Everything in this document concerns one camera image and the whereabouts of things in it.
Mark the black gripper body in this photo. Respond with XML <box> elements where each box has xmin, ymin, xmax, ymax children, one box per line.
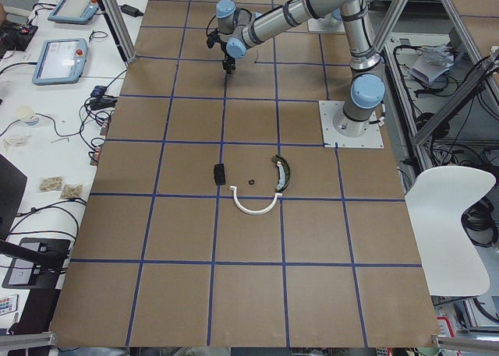
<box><xmin>222</xmin><ymin>55</ymin><xmax>236</xmax><ymax>70</ymax></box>

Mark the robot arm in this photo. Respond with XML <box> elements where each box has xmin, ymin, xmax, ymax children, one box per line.
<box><xmin>206</xmin><ymin>0</ymin><xmax>385</xmax><ymax>138</ymax></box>
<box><xmin>323</xmin><ymin>9</ymin><xmax>344</xmax><ymax>31</ymax></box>

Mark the small black box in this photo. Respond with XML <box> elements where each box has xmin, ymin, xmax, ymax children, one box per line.
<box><xmin>214</xmin><ymin>163</ymin><xmax>226</xmax><ymax>186</ymax></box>

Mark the green white curved part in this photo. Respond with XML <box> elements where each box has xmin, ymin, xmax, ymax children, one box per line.
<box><xmin>271</xmin><ymin>154</ymin><xmax>291</xmax><ymax>192</ymax></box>

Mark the black power adapter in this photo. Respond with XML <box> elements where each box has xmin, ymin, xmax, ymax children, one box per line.
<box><xmin>120</xmin><ymin>4</ymin><xmax>143</xmax><ymax>17</ymax></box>

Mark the upper blue teach pendant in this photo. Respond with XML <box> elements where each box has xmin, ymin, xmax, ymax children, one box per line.
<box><xmin>48</xmin><ymin>0</ymin><xmax>99</xmax><ymax>24</ymax></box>

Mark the blue teach pendant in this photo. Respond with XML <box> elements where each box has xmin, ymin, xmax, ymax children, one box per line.
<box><xmin>32</xmin><ymin>38</ymin><xmax>88</xmax><ymax>86</ymax></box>
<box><xmin>48</xmin><ymin>0</ymin><xmax>99</xmax><ymax>24</ymax></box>

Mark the lower blue teach pendant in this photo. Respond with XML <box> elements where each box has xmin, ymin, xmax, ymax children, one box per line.
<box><xmin>32</xmin><ymin>38</ymin><xmax>88</xmax><ymax>86</ymax></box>

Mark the white tape roll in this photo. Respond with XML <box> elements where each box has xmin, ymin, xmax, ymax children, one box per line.
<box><xmin>16</xmin><ymin>105</ymin><xmax>40</xmax><ymax>126</ymax></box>

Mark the bag of small parts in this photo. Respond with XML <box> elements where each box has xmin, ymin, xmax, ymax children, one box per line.
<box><xmin>38</xmin><ymin>176</ymin><xmax>64</xmax><ymax>192</ymax></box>

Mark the white chair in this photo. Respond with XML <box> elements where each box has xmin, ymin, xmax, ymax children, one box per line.
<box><xmin>405</xmin><ymin>166</ymin><xmax>496</xmax><ymax>297</ymax></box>

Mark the remote control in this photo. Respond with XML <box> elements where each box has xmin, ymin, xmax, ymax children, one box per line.
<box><xmin>0</xmin><ymin>294</ymin><xmax>19</xmax><ymax>315</ymax></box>

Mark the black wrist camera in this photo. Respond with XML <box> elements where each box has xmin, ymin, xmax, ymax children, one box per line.
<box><xmin>206</xmin><ymin>28</ymin><xmax>220</xmax><ymax>49</ymax></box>

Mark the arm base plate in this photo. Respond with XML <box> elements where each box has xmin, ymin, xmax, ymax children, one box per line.
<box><xmin>318</xmin><ymin>100</ymin><xmax>384</xmax><ymax>149</ymax></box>
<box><xmin>307</xmin><ymin>16</ymin><xmax>345</xmax><ymax>34</ymax></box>

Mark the white curved plastic bracket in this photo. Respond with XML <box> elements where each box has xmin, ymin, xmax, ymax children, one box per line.
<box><xmin>228</xmin><ymin>185</ymin><xmax>283</xmax><ymax>216</ymax></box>

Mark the aluminium frame post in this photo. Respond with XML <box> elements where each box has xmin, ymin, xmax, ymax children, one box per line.
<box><xmin>97</xmin><ymin>0</ymin><xmax>136</xmax><ymax>64</ymax></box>

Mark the black camera stand base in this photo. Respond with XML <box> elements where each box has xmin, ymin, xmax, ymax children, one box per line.
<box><xmin>1</xmin><ymin>238</ymin><xmax>70</xmax><ymax>289</ymax></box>

